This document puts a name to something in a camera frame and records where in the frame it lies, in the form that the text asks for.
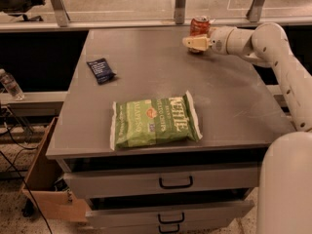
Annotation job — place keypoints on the bottom grey drawer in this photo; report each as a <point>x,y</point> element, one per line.
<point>168,228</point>

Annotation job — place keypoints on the red coke can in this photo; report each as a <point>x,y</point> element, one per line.
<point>200,25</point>

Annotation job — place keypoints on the dark blue snack packet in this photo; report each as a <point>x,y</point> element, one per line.
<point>101,69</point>

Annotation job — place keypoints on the clear plastic water bottle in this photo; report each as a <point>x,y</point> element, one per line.
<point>11,85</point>

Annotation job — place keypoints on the top grey drawer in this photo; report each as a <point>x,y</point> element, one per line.
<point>147,181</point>

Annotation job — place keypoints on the green Kettle chips bag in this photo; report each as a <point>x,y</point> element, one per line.
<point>154,121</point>

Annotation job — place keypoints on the grey metal drawer cabinet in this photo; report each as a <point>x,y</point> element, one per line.
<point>238,116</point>

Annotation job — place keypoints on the metal window frame railing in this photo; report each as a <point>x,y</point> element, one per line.
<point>162,11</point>

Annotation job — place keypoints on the brown cardboard box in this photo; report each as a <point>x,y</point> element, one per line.
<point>40,179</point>

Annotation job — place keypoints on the grey drawer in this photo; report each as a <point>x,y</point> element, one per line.
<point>147,181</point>
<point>207,214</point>
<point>168,228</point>

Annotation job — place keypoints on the middle grey drawer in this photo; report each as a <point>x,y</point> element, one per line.
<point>207,214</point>

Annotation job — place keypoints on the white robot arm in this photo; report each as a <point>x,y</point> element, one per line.
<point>284,204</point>

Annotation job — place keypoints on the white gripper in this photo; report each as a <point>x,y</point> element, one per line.
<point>220,40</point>

